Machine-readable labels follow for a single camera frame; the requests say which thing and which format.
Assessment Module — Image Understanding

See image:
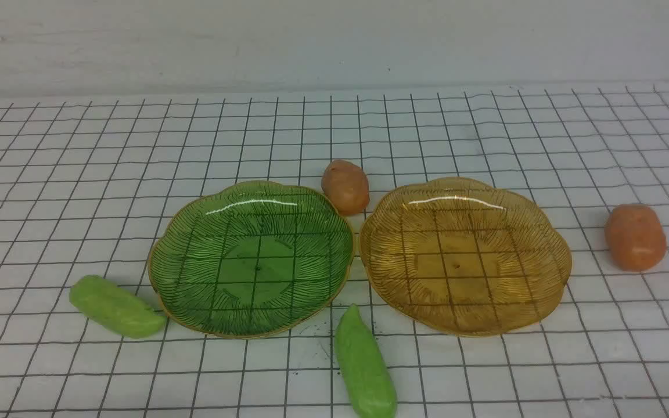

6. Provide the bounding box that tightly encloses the brown potato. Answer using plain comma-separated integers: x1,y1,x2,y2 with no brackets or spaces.
321,160,370,216

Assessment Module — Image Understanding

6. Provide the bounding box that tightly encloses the amber glass plate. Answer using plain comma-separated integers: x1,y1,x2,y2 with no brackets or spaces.
359,177,573,337

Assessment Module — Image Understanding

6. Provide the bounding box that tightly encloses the green cucumber pointed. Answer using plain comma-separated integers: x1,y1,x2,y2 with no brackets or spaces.
334,304,398,417

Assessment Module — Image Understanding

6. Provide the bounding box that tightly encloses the green cucumber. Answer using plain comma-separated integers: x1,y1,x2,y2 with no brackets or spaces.
69,275,166,339

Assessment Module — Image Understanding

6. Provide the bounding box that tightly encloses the orange potato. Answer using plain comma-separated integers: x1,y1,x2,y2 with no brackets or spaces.
605,204,667,272

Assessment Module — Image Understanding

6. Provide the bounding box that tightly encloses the green glass plate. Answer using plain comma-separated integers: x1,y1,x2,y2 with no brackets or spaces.
147,181,356,339

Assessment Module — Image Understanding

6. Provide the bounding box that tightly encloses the white grid tablecloth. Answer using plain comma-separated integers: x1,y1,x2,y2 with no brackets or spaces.
0,83,669,417

